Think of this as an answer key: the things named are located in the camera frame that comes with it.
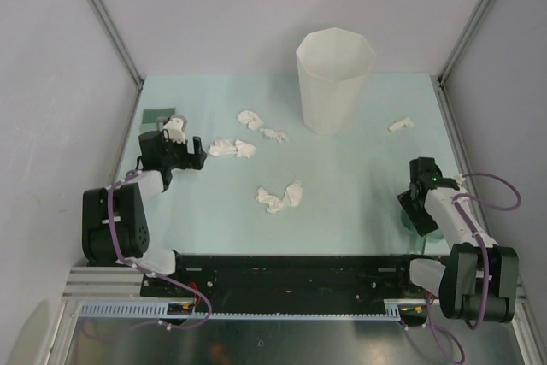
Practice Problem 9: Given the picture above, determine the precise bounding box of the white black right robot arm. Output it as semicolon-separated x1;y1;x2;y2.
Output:
394;157;519;328

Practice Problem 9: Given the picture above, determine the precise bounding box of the green dustpan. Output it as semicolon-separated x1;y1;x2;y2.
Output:
400;210;444;254

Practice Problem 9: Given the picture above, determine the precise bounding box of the crumpled white paper near front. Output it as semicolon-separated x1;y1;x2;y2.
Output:
256;180;303;214

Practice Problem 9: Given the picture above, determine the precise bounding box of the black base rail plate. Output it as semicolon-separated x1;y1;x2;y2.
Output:
140;255;425;318

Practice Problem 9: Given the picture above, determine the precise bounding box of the aluminium corner post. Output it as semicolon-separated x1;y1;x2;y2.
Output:
438;0;496;85
87;0;144;91

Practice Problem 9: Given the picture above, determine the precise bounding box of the crumpled white paper middle left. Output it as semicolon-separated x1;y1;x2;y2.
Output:
208;139;256;158

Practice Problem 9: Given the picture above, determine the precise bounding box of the crumpled white paper right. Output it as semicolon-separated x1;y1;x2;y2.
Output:
388;117;415;133

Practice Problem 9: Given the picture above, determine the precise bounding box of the left aluminium corner post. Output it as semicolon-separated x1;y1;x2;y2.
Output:
87;0;144;91

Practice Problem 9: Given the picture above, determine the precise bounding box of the white plastic waste bin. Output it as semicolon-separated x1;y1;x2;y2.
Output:
296;27;376;135

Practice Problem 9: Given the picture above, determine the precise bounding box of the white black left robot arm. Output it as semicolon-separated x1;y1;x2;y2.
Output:
82;131;207;297

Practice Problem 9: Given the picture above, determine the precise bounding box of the right aluminium corner post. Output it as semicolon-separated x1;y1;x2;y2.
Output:
438;0;496;85

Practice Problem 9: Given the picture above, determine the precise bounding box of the crumpled white paper far centre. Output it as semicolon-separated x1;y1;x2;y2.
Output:
237;109;264;131

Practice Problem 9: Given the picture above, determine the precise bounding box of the white slotted cable duct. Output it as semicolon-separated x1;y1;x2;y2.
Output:
76;299;411;320

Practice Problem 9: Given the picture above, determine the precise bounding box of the green hand brush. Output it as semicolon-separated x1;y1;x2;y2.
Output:
139;108;175;133

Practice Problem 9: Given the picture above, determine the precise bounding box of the aluminium frame crossbar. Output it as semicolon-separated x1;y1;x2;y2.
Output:
62;266;143;301

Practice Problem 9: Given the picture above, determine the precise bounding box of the small crumpled white paper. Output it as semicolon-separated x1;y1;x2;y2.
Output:
259;127;289;143

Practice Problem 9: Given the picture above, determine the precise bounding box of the right aluminium side rail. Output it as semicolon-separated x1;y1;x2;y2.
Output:
431;76;490;233

